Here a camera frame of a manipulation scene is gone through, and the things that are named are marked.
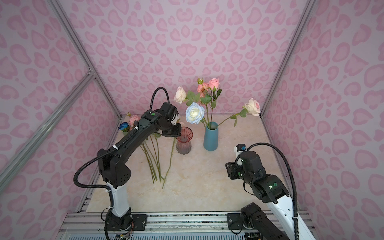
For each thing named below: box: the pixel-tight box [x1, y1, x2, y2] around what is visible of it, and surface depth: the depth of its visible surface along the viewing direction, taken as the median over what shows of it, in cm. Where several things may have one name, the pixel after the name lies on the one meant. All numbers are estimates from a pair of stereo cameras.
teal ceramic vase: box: [203, 121, 219, 151], surface depth 94 cm
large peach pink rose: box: [215, 97, 261, 129], surface depth 65 cm
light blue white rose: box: [185, 102, 205, 125], surface depth 62 cm
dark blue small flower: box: [118, 122, 129, 131], surface depth 108 cm
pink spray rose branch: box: [197, 78, 222, 129], surface depth 78 cm
